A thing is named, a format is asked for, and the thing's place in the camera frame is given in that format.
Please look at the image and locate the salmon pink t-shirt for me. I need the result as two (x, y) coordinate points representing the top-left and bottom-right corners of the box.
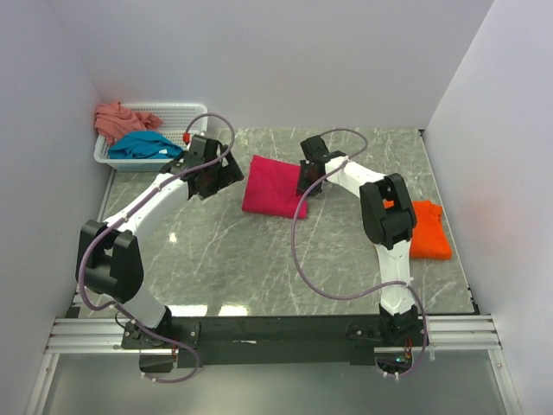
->
(94, 101), (162, 146)

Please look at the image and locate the magenta t-shirt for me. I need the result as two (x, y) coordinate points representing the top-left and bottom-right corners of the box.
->
(241, 155), (301, 219)

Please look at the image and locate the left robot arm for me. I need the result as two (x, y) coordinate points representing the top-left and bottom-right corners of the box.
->
(76, 135), (244, 348)

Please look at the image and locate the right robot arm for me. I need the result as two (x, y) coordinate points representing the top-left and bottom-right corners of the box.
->
(296, 135), (423, 345)

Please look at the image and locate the folded orange t-shirt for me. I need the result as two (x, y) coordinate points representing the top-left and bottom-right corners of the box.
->
(410, 200), (452, 260)

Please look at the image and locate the white plastic basket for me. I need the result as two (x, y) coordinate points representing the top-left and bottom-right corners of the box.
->
(93, 102), (207, 172)

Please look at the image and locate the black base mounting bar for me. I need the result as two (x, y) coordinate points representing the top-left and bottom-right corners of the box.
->
(120, 313), (433, 373)

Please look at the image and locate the teal blue t-shirt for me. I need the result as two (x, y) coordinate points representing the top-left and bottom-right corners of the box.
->
(108, 131), (183, 160)

